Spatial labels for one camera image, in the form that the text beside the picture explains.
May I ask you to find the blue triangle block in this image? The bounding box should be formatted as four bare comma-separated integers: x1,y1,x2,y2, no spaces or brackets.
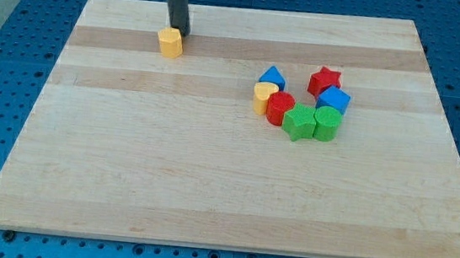
259,65,286,91

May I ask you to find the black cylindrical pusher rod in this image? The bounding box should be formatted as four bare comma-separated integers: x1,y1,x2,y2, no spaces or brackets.
166,0,190,36

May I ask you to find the green star block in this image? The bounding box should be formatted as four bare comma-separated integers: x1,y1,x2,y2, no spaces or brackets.
281,103,317,141

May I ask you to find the yellow heart block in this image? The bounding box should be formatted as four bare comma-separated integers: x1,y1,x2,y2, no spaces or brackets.
253,82,280,116

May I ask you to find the red star block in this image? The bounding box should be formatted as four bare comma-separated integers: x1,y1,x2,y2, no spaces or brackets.
307,66,342,99

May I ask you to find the blue cube block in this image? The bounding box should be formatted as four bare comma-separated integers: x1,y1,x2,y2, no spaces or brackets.
315,85,350,115

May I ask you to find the yellow hexagon block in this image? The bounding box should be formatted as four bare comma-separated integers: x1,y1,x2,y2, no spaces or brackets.
158,27,183,58

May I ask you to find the green cylinder block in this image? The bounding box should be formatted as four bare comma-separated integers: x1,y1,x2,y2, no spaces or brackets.
313,106,342,142

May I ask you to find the red cylinder block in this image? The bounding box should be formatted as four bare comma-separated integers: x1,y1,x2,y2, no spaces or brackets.
266,91,295,126

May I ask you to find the wooden board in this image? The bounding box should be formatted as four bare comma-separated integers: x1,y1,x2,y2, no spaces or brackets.
0,0,460,258

